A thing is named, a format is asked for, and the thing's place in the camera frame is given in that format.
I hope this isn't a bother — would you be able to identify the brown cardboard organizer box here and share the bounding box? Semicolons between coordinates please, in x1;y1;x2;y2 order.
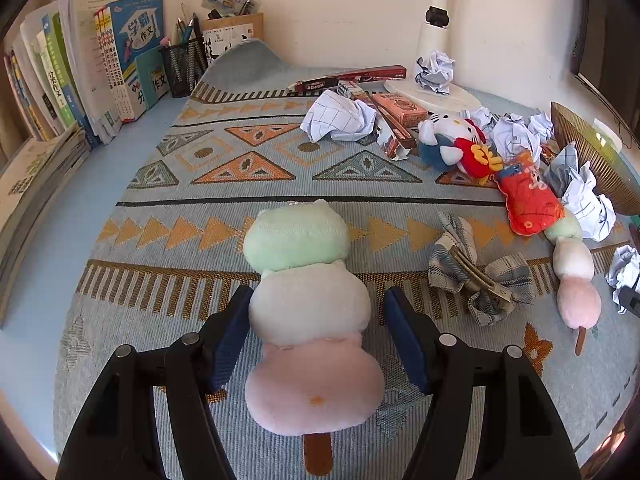
201;13;264;64

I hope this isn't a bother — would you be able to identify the patterned blue woven mat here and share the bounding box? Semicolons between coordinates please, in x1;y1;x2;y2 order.
54;40;639;479

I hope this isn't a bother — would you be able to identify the crumpled paper on lamp base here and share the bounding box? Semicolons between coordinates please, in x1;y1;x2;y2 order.
414;49;456;96

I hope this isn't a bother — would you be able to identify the brown ribbed glass bowl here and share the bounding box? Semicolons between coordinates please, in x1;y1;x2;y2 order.
550;102;640;216

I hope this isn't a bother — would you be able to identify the plaid fabric bow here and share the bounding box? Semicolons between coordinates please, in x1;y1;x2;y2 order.
427;211;536;326

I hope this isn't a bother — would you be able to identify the crumpled paper centre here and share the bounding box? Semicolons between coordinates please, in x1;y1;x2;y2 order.
488;113;554;164

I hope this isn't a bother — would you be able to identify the white desk lamp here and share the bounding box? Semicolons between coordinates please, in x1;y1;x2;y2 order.
384;0;480;113

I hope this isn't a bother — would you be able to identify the black monitor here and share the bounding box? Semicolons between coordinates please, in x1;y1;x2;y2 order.
570;0;639;139

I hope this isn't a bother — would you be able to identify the flat lying books stack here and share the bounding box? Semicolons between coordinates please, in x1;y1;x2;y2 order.
1;124;90;315

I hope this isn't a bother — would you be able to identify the standing books stack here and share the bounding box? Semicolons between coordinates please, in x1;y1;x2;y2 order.
1;0;169;148

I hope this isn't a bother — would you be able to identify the small orange box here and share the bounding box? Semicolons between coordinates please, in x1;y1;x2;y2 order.
372;92;428;128

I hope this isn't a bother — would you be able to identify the dark red long box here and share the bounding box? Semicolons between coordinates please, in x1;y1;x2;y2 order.
288;64;407;93

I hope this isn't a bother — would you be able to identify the printed long carton box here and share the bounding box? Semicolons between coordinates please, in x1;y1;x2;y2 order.
337;80;416;162

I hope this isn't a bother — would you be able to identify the red printed plush pillow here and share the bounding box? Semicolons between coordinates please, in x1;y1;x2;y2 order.
496;151;564;236

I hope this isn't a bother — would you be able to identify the crumpled paper near kitty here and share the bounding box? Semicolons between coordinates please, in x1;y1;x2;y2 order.
300;90;376;142

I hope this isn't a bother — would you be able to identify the hello kitty plush toy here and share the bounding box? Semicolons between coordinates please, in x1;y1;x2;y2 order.
418;113;504;183

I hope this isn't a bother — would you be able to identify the paper ball large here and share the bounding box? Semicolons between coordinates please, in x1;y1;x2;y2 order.
605;245;640;314

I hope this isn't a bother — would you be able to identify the black mesh pen holder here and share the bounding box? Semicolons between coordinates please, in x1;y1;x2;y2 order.
160;39;208;98

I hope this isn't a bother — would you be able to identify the tricolor dango plush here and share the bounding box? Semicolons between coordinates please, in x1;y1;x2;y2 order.
243;200;385;477
544;209;602;356

